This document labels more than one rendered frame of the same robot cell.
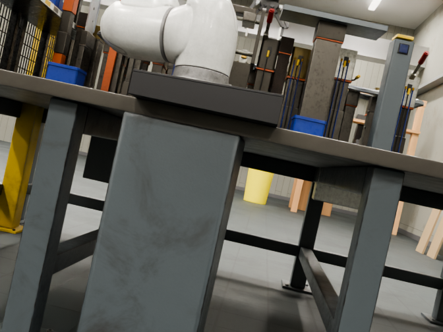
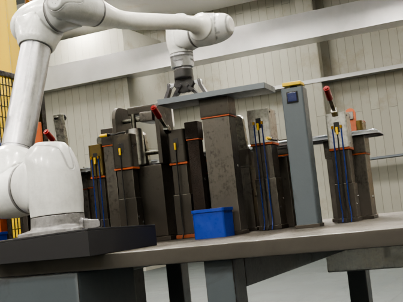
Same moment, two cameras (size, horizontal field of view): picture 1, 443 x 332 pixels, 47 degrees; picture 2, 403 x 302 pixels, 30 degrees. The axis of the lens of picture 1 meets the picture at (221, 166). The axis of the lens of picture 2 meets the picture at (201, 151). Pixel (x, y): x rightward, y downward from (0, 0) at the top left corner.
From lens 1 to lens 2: 1.14 m
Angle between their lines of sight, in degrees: 20
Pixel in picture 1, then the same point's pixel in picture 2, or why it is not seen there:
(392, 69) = (288, 123)
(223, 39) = (56, 183)
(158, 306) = not seen: outside the picture
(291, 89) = not seen: hidden behind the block
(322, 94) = (226, 174)
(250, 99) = (63, 241)
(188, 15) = (23, 172)
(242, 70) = (154, 172)
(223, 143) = (66, 283)
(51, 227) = not seen: outside the picture
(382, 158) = (197, 254)
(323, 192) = (335, 260)
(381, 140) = (303, 202)
